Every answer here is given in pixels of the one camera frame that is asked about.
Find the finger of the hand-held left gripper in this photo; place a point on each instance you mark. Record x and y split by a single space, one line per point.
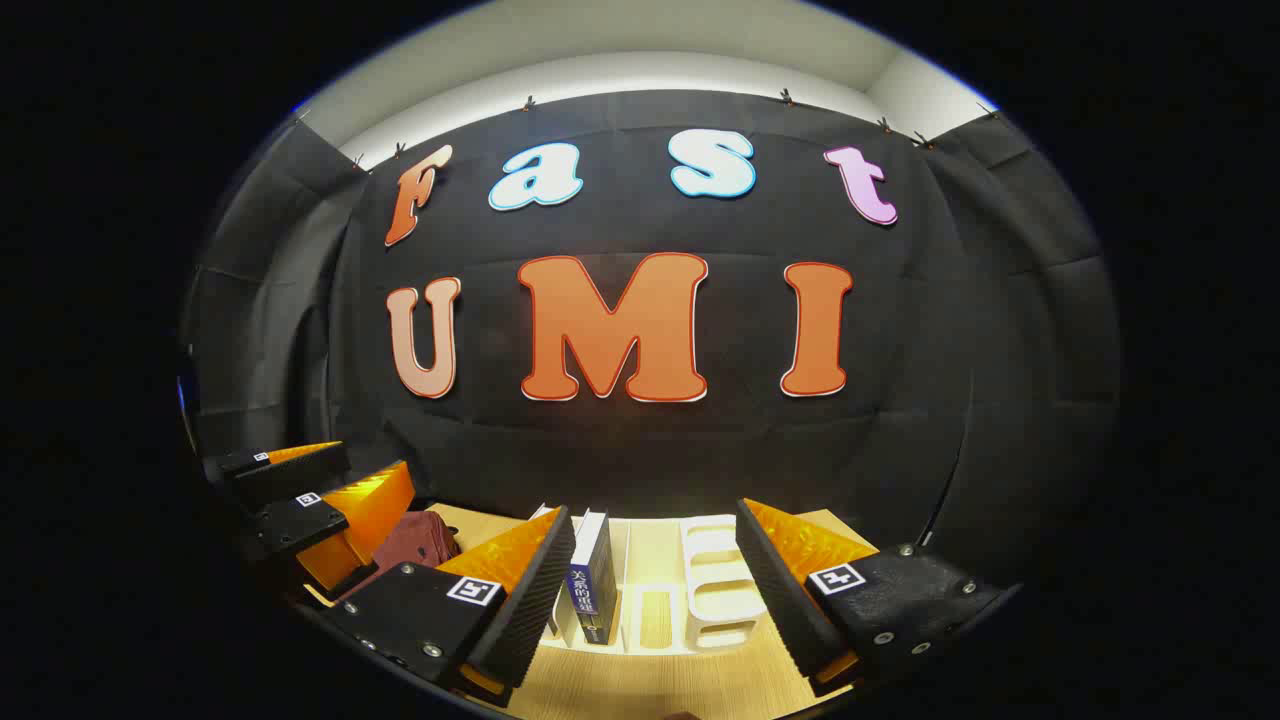
275 480
300 525

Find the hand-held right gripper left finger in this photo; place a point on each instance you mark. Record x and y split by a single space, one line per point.
530 610

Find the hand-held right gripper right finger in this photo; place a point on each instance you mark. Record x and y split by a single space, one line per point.
780 590

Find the white bookshelf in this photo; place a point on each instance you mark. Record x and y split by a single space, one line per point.
715 590

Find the blue book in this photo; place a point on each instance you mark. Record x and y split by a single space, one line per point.
592 590

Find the maroon schoolbag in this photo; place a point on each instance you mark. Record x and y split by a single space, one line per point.
415 540

